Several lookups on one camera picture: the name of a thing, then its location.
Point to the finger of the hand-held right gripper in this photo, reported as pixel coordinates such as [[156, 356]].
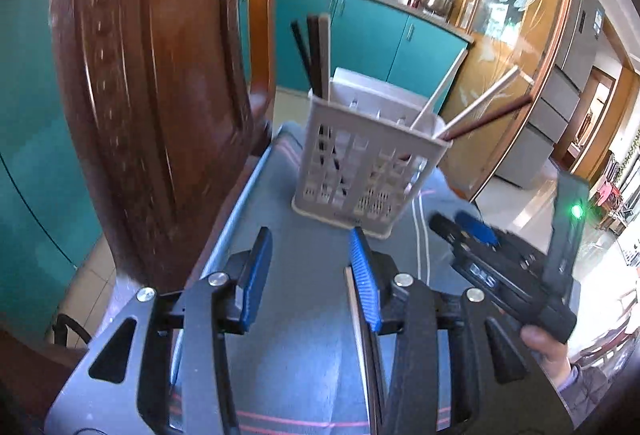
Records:
[[477, 227], [445, 227]]

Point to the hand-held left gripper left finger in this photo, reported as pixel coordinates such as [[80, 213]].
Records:
[[260, 275]]

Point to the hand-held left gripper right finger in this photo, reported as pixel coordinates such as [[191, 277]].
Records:
[[363, 276]]

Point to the white chopstick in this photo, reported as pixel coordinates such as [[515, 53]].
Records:
[[356, 315], [440, 87], [480, 100]]

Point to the grey plastic utensil holder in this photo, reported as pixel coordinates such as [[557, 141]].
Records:
[[365, 165]]

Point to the reddish brown chopstick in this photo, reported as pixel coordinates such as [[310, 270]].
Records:
[[495, 115]]

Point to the dark brown chopstick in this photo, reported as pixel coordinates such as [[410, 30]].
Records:
[[315, 55]]

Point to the person's right forearm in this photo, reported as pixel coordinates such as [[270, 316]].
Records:
[[582, 387]]

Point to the person's right hand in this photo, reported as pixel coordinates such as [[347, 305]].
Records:
[[547, 352]]

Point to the blue striped cloth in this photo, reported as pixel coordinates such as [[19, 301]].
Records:
[[305, 315]]

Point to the pink cloth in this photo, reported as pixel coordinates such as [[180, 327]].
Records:
[[606, 192]]

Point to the wooden armchair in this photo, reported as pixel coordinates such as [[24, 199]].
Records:
[[612, 195]]

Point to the grey refrigerator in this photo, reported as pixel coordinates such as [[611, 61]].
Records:
[[565, 90]]

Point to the teal base cabinets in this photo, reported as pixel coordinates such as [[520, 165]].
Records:
[[370, 35]]

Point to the painted glass sliding door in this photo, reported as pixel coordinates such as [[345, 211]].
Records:
[[510, 15]]

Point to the carved wooden chair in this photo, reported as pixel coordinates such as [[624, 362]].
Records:
[[150, 90]]

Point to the teal side cabinets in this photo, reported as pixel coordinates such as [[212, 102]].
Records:
[[30, 140]]

